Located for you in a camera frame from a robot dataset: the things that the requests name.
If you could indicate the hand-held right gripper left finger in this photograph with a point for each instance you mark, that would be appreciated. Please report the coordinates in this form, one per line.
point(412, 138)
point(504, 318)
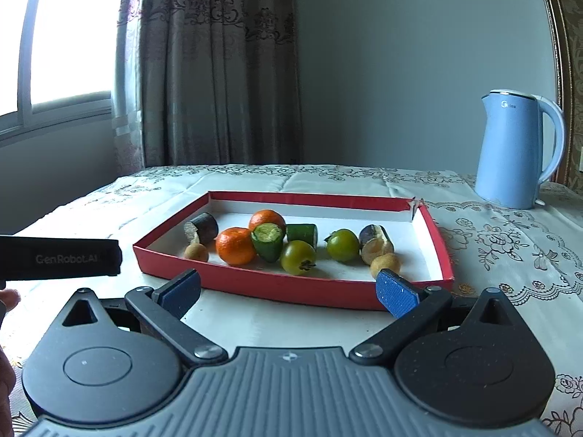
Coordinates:
point(184, 291)

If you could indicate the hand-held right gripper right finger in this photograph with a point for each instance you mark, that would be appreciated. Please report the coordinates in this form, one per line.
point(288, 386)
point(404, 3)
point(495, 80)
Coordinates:
point(396, 293)

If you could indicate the dark eggplant piece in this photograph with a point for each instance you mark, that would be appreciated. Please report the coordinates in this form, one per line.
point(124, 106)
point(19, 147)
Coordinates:
point(205, 227)

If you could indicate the orange tangerine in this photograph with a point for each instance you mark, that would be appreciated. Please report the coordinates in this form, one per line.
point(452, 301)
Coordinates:
point(266, 217)
point(234, 246)

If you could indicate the green tomato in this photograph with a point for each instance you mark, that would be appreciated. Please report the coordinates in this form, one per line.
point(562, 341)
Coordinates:
point(297, 257)
point(342, 245)

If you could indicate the green cucumber piece bitten end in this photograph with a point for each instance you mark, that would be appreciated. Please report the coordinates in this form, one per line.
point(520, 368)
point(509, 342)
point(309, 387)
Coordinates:
point(266, 246)

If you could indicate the red cardboard box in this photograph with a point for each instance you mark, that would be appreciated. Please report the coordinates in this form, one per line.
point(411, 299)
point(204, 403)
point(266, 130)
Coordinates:
point(296, 289)

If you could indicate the green cucumber piece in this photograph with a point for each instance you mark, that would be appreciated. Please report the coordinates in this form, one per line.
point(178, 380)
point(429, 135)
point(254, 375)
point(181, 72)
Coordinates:
point(301, 233)

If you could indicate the person's left hand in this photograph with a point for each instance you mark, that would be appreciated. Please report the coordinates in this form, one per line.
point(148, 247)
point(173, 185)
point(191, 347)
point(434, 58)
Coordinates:
point(9, 299)

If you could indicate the sheer embroidered curtain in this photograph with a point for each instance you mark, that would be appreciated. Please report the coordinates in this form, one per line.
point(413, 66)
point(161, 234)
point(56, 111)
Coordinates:
point(127, 100)

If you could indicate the blue electric kettle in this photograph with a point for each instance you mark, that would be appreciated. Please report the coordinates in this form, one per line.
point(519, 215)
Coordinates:
point(514, 154)

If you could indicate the brown patterned curtain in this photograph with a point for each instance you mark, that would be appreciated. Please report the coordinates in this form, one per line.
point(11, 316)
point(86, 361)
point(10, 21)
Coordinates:
point(218, 77)

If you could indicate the window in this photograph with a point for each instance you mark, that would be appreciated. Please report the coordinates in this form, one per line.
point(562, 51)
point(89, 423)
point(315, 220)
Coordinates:
point(73, 32)

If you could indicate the wooden headboard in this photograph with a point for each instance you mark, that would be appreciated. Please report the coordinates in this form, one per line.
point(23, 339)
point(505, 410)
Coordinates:
point(569, 54)

